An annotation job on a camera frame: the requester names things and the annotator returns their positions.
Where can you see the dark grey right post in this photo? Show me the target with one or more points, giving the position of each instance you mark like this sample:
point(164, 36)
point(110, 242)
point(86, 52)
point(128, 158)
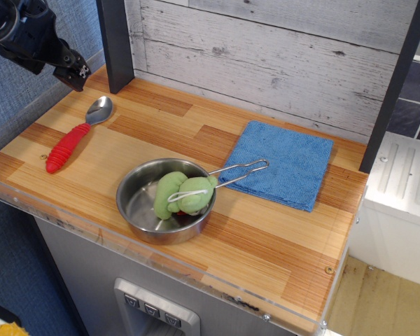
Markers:
point(400, 73)

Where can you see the clear acrylic edge guard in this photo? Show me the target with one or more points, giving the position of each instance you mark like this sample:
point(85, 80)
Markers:
point(278, 260)

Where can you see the white ridged cabinet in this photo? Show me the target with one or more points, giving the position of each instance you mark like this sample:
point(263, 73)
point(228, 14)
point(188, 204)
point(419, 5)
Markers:
point(387, 230)

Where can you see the silver button panel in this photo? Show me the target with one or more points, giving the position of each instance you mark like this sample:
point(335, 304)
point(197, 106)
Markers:
point(146, 313)

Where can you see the green plush toy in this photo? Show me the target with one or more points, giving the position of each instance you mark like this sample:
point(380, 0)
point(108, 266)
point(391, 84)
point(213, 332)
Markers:
point(177, 193)

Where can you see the steel pan with wire handle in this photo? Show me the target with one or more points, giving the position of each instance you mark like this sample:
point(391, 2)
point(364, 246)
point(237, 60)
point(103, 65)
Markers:
point(136, 194)

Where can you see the dark grey post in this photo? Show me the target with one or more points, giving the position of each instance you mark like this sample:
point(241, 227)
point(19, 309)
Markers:
point(400, 73)
point(116, 43)

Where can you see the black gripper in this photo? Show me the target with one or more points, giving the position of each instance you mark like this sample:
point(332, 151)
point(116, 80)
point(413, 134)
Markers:
point(29, 39)

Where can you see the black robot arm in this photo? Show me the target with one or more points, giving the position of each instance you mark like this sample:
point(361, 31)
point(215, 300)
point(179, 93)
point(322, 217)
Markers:
point(29, 39)

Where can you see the yellow object at corner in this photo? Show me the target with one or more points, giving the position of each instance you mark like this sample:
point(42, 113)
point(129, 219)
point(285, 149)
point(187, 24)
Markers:
point(12, 329)

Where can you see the dark grey left post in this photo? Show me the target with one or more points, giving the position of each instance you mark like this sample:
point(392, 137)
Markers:
point(116, 43)

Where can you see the red handled metal spoon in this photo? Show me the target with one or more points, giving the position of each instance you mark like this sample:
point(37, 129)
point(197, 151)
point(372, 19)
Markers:
point(98, 112)

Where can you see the blue towel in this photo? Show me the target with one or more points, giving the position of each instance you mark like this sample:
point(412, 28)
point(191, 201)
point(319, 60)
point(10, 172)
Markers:
point(297, 165)

